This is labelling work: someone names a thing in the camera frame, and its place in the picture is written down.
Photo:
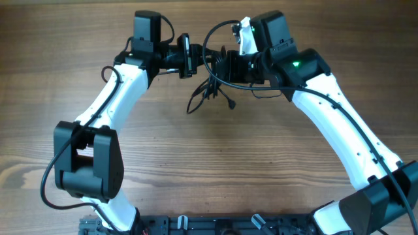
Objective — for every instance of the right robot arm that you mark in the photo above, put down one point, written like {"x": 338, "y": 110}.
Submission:
{"x": 385, "y": 187}

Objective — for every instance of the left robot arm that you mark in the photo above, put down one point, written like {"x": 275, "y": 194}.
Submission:
{"x": 87, "y": 160}

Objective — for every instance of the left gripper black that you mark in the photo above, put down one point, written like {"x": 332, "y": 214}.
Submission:
{"x": 191, "y": 61}

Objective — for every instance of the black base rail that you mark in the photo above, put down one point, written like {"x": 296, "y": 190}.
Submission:
{"x": 254, "y": 225}

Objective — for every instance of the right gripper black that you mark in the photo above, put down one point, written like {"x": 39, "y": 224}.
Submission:
{"x": 233, "y": 59}

